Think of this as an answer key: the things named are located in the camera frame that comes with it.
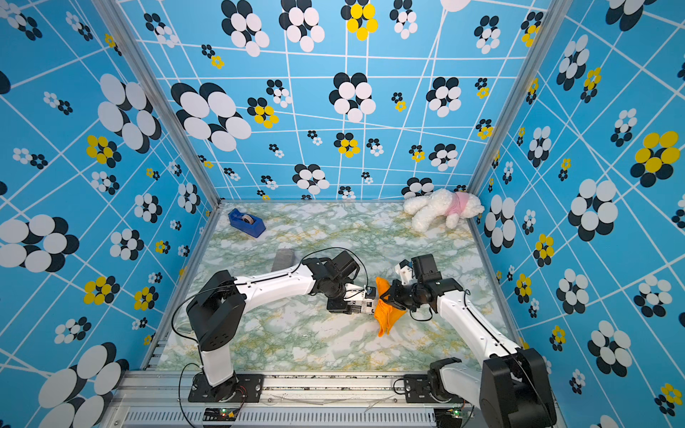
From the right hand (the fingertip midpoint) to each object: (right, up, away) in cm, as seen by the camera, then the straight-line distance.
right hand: (385, 297), depth 82 cm
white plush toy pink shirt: (+26, +31, +23) cm, 47 cm away
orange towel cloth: (-1, -4, -5) cm, 7 cm away
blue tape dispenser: (-51, +23, +23) cm, 60 cm away
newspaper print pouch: (-6, -2, -1) cm, 6 cm away
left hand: (-9, -1, +4) cm, 10 cm away
